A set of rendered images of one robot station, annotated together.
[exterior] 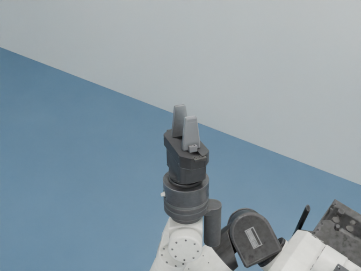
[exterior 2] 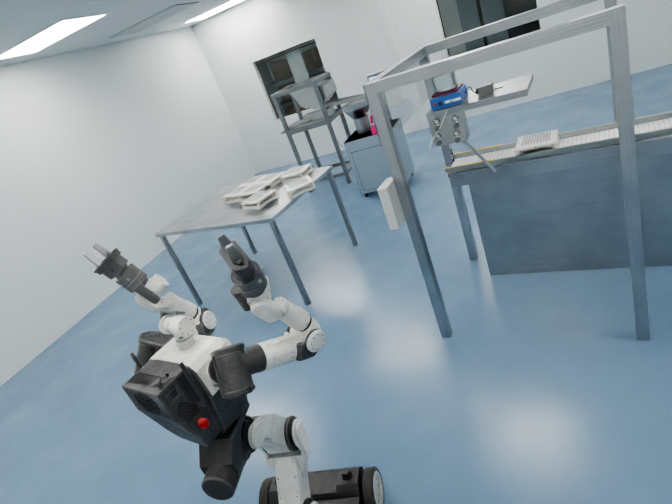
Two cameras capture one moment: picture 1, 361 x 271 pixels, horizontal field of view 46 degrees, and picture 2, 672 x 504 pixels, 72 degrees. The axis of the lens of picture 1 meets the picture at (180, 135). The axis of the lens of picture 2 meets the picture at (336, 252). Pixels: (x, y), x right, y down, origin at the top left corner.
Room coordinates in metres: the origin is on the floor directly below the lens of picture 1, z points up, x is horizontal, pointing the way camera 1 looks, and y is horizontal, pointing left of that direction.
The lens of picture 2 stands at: (1.66, 0.28, 2.00)
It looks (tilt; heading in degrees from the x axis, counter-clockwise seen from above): 24 degrees down; 181
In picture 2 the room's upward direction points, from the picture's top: 21 degrees counter-clockwise
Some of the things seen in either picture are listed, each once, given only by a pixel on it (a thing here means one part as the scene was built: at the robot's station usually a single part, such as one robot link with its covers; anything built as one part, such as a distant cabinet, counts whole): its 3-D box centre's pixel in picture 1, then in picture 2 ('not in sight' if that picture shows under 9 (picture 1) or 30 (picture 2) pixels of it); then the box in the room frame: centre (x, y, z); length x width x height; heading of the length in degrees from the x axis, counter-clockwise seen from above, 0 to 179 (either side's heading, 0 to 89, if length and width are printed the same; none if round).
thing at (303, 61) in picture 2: not in sight; (295, 80); (-7.34, 0.55, 1.43); 1.32 x 0.01 x 1.11; 63
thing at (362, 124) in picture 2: not in sight; (365, 115); (-4.24, 1.12, 0.95); 0.49 x 0.36 x 0.38; 63
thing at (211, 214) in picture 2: not in sight; (243, 201); (-2.78, -0.47, 0.86); 1.50 x 1.10 x 0.04; 54
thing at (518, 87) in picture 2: not in sight; (479, 96); (-1.36, 1.45, 1.31); 0.62 x 0.38 x 0.04; 56
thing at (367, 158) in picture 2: not in sight; (380, 158); (-4.17, 1.13, 0.38); 0.63 x 0.57 x 0.76; 63
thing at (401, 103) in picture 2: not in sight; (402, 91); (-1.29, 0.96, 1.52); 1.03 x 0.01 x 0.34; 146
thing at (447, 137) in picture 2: not in sight; (448, 126); (-1.35, 1.21, 1.20); 0.22 x 0.11 x 0.20; 56
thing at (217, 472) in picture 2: not in sight; (228, 448); (0.39, -0.35, 0.87); 0.28 x 0.13 x 0.18; 163
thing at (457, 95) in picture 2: not in sight; (448, 96); (-1.41, 1.27, 1.37); 0.21 x 0.20 x 0.09; 146
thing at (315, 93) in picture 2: not in sight; (331, 133); (-4.99, 0.69, 0.75); 1.43 x 1.06 x 1.50; 63
